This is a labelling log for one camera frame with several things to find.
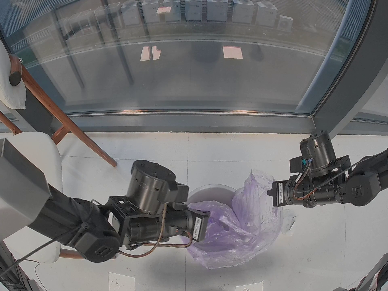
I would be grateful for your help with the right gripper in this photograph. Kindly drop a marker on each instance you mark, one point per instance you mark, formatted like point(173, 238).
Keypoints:
point(318, 194)

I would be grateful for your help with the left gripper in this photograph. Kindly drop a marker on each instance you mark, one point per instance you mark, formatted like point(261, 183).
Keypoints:
point(178, 221)

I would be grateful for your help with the purple plastic bag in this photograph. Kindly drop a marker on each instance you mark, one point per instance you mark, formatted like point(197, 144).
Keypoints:
point(239, 232)

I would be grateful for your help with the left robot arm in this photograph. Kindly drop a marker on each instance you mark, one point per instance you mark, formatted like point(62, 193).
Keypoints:
point(75, 220)

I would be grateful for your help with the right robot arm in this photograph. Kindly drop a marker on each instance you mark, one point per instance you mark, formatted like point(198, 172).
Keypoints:
point(363, 186)

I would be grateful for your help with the white trash bin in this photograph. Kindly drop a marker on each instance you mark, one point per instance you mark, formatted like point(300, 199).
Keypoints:
point(209, 192)

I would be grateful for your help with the window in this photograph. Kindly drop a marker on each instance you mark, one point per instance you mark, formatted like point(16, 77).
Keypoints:
point(194, 71)

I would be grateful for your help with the wooden chair with white cushions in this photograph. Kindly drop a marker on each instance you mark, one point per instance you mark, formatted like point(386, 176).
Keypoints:
point(33, 174)

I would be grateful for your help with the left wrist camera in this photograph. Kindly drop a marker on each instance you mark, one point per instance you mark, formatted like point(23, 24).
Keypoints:
point(182, 192)

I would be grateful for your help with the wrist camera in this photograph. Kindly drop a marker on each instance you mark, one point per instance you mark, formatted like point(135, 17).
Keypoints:
point(294, 165)
point(182, 192)

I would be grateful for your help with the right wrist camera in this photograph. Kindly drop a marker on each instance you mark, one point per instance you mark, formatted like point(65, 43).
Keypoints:
point(294, 165)

